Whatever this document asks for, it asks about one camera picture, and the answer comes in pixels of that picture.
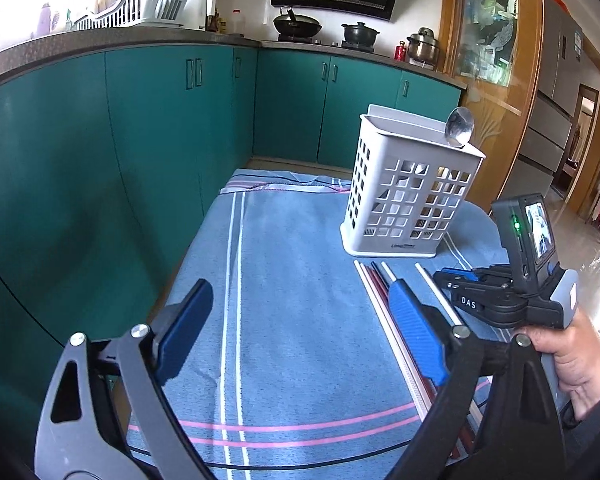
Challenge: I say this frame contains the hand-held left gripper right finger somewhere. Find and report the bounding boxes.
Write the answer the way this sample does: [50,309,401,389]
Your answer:
[387,280,568,480]

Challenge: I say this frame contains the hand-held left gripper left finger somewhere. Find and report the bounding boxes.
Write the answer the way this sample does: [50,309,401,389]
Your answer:
[34,279,216,480]

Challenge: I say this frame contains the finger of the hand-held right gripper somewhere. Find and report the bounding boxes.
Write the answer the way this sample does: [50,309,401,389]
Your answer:
[447,264,512,283]
[432,270,523,329]

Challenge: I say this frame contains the brown chopstick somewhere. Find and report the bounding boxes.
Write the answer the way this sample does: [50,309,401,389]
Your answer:
[371,261,392,306]

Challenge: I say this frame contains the white plastic utensil holder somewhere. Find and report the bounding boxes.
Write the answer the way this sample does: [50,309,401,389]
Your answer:
[340,104,487,259]

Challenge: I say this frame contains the person's right forearm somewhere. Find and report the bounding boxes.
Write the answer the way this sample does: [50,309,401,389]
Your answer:
[562,352,600,461]

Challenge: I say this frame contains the person's right hand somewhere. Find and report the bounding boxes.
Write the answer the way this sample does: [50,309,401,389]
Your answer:
[522,310,600,423]

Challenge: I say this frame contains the blue striped cloth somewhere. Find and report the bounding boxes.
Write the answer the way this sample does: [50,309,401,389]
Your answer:
[125,167,501,480]

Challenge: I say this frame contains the silver refrigerator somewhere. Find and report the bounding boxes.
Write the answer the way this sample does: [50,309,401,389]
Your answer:
[512,0,587,198]

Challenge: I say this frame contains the metal spoon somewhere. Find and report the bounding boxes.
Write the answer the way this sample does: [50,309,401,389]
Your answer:
[445,107,476,148]

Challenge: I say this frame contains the teal kitchen cabinet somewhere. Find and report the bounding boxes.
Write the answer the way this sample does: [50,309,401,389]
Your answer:
[252,49,463,171]
[0,45,258,461]

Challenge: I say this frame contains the wooden framed glass door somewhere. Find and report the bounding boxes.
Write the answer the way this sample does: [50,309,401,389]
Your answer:
[437,0,548,211]

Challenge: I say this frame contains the stainless steel pot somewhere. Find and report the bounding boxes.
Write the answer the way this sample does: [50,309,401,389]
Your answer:
[406,27,440,67]

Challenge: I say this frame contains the black clay pot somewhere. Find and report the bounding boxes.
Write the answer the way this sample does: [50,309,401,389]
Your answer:
[341,22,381,46]

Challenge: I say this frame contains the gas stove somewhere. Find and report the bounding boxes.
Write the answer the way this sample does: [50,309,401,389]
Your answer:
[277,34,381,52]

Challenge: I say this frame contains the dark grey countertop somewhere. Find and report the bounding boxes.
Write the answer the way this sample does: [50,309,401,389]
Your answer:
[0,25,468,92]

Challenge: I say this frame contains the black wok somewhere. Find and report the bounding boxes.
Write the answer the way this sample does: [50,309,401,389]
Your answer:
[272,7,323,41]

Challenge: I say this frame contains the white countertop appliance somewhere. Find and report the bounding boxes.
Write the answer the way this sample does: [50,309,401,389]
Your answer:
[182,0,219,31]

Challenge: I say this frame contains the white dish rack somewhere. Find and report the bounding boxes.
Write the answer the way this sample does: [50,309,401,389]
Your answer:
[74,0,196,31]

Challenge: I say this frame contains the pale purple bottle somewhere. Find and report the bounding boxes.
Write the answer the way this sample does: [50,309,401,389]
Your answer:
[34,2,54,38]

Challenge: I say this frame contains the wooden door frame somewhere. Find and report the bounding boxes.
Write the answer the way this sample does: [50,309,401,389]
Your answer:
[564,74,600,221]

